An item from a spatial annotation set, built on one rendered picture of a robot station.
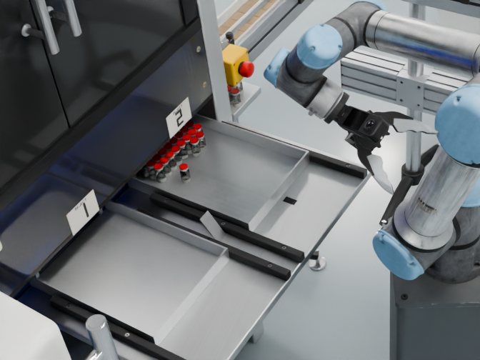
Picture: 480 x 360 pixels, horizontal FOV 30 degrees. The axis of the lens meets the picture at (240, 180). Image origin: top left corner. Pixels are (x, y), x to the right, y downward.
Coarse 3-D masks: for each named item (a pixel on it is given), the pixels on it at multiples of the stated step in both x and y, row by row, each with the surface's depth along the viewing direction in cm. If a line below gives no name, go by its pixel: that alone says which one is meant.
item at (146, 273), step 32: (96, 224) 202; (128, 224) 201; (160, 224) 196; (64, 256) 195; (96, 256) 194; (128, 256) 193; (160, 256) 192; (192, 256) 191; (224, 256) 187; (64, 288) 189; (96, 288) 188; (128, 288) 187; (160, 288) 186; (192, 288) 180; (128, 320) 180; (160, 320) 180
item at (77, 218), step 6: (90, 192) 185; (84, 198) 184; (90, 198) 185; (78, 204) 183; (90, 204) 186; (96, 204) 188; (72, 210) 182; (78, 210) 183; (84, 210) 185; (90, 210) 187; (96, 210) 189; (66, 216) 181; (72, 216) 182; (78, 216) 184; (84, 216) 186; (90, 216) 187; (72, 222) 183; (78, 222) 184; (84, 222) 186; (72, 228) 183; (78, 228) 185
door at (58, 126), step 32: (0, 0) 149; (0, 32) 152; (0, 64) 154; (32, 64) 160; (0, 96) 156; (32, 96) 163; (0, 128) 159; (32, 128) 166; (64, 128) 173; (0, 160) 161; (32, 160) 168
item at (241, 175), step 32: (224, 128) 218; (192, 160) 214; (224, 160) 213; (256, 160) 212; (288, 160) 210; (160, 192) 204; (192, 192) 206; (224, 192) 205; (256, 192) 204; (256, 224) 196
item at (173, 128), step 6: (186, 102) 205; (180, 108) 203; (186, 108) 206; (174, 114) 202; (186, 114) 207; (168, 120) 201; (174, 120) 203; (180, 120) 205; (186, 120) 207; (168, 126) 202; (174, 126) 204; (180, 126) 206; (174, 132) 205
